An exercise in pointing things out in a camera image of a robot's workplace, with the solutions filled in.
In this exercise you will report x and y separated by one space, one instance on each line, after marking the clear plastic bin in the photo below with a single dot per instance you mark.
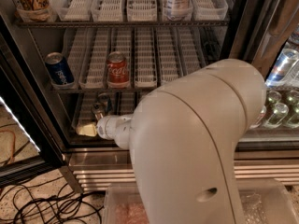
123 205
266 201

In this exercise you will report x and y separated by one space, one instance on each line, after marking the top wire shelf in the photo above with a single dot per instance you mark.
118 24

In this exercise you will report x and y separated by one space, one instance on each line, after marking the right clear plastic bin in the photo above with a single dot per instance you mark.
266 201

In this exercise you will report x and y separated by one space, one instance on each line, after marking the open fridge left door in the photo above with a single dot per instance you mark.
18 97

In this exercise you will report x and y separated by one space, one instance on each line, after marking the wire shelf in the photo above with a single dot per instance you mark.
100 90
118 24

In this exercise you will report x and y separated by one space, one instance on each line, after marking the blue pepsi can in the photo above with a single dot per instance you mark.
58 68

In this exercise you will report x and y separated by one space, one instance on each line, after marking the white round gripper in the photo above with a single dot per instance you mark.
104 127

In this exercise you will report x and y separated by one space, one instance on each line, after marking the red can behind glass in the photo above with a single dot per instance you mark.
258 121

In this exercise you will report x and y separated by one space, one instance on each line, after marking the redbull can shelf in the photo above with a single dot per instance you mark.
104 99
98 110

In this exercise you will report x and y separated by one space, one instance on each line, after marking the left clear plastic bin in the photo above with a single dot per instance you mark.
123 205

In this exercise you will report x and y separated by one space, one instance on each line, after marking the middle wire shelf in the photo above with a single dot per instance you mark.
100 90

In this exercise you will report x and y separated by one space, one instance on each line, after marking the red coca-cola can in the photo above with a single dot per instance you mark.
117 70

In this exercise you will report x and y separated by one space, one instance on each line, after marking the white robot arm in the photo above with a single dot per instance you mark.
182 139

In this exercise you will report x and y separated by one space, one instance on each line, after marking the large redbull can behind glass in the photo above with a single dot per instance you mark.
285 61

